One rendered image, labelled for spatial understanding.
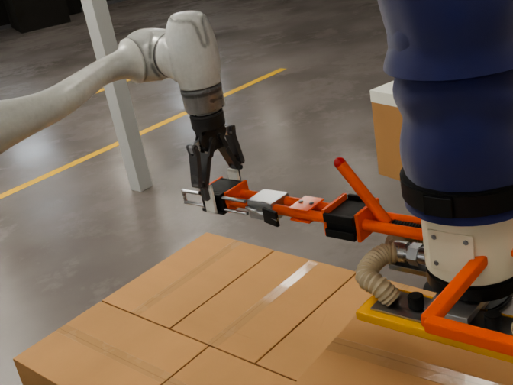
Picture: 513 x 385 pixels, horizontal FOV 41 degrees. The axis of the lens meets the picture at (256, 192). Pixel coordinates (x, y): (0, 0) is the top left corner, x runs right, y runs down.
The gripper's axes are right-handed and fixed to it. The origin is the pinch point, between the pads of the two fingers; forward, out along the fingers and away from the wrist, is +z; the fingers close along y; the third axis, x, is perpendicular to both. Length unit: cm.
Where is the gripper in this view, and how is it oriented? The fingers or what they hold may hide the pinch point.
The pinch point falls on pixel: (223, 193)
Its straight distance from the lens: 158.1
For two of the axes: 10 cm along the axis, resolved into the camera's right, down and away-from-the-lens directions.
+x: -7.5, -1.5, 6.4
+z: 1.7, 9.0, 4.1
